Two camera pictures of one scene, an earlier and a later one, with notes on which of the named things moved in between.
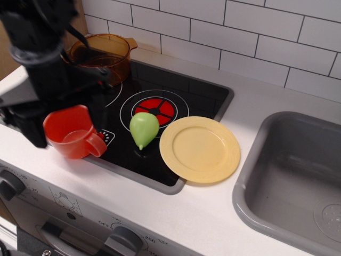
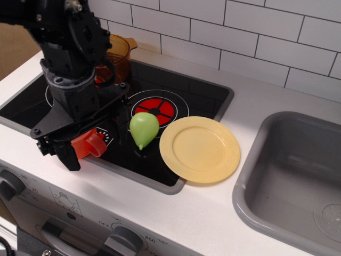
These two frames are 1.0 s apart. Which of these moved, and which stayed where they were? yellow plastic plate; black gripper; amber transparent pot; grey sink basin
Moved: black gripper
Stayed: amber transparent pot; yellow plastic plate; grey sink basin
